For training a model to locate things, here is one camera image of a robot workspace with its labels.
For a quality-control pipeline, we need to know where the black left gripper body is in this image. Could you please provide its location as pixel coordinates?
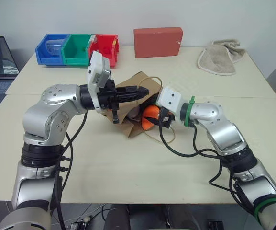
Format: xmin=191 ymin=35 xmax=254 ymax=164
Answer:
xmin=97 ymin=80 xmax=120 ymax=124

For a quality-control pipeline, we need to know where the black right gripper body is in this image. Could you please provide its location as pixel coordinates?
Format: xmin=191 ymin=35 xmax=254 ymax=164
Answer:
xmin=158 ymin=107 xmax=176 ymax=129

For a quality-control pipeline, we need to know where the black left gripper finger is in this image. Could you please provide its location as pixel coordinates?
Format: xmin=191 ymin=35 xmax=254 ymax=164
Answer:
xmin=117 ymin=93 xmax=148 ymax=103
xmin=117 ymin=85 xmax=150 ymax=95

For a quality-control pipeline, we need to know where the brown paper bag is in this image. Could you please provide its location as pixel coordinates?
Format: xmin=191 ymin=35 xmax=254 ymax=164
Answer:
xmin=104 ymin=71 xmax=177 ymax=145

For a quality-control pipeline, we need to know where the red plastic storage bin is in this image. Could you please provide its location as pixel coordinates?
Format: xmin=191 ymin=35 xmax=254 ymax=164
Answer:
xmin=88 ymin=34 xmax=120 ymax=69

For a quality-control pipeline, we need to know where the green plastic storage bin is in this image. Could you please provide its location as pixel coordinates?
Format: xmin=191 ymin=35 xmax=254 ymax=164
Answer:
xmin=61 ymin=34 xmax=93 ymax=67

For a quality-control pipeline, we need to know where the red-brown rectangular box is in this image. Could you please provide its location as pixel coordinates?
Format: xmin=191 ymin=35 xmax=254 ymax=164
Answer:
xmin=133 ymin=26 xmax=184 ymax=59

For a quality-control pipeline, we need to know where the clear plastic cup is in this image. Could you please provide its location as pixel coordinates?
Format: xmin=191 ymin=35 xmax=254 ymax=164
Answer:
xmin=45 ymin=38 xmax=67 ymax=57

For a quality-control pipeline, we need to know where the blue plastic storage bin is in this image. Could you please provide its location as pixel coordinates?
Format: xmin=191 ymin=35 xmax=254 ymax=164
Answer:
xmin=34 ymin=34 xmax=70 ymax=68

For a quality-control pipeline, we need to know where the beige folded towel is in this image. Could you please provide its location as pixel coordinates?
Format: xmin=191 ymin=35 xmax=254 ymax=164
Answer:
xmin=197 ymin=38 xmax=246 ymax=76

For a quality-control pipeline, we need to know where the dark rounded shape under table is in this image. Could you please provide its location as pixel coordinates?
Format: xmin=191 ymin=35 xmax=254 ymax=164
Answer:
xmin=103 ymin=203 xmax=132 ymax=230

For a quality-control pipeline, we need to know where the small black box under table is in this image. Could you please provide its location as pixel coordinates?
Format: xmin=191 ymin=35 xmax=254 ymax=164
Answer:
xmin=208 ymin=221 xmax=225 ymax=230

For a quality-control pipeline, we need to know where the black device under table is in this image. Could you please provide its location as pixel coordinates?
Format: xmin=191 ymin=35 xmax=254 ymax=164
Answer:
xmin=70 ymin=215 xmax=93 ymax=230

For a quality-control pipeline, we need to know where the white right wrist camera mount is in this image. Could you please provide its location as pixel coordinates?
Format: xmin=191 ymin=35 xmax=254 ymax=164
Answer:
xmin=157 ymin=87 xmax=184 ymax=118

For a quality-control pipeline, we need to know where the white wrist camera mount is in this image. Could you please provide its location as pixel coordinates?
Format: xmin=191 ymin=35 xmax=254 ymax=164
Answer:
xmin=157 ymin=87 xmax=184 ymax=118
xmin=87 ymin=50 xmax=112 ymax=115

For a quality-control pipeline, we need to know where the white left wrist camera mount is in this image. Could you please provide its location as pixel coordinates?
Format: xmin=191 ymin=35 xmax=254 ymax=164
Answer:
xmin=87 ymin=50 xmax=112 ymax=115

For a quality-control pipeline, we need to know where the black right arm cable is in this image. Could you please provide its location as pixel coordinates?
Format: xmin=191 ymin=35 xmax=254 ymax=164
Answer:
xmin=158 ymin=121 xmax=257 ymax=209

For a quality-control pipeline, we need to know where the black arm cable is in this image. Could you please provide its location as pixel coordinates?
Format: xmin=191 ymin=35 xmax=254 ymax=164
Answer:
xmin=55 ymin=111 xmax=89 ymax=230
xmin=158 ymin=121 xmax=257 ymax=209

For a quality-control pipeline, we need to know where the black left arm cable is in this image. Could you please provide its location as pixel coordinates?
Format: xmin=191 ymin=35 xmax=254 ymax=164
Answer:
xmin=55 ymin=111 xmax=89 ymax=230

